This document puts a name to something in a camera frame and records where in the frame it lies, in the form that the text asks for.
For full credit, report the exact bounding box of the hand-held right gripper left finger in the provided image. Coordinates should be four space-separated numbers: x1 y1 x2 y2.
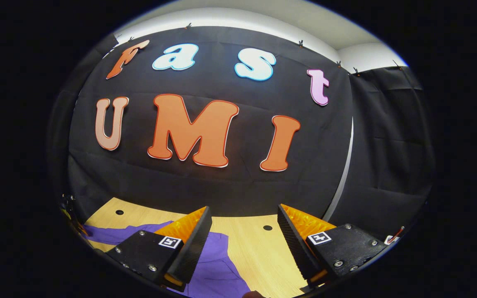
105 206 213 293

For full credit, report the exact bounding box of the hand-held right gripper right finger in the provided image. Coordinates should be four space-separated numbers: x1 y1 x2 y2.
277 203 389 289

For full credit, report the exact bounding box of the purple knit shirt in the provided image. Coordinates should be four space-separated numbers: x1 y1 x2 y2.
82 221 252 298

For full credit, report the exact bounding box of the black backdrop cloth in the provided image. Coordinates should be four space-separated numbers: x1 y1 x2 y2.
48 26 436 240

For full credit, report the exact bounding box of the white frame pole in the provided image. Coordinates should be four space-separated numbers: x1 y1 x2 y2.
323 117 354 223

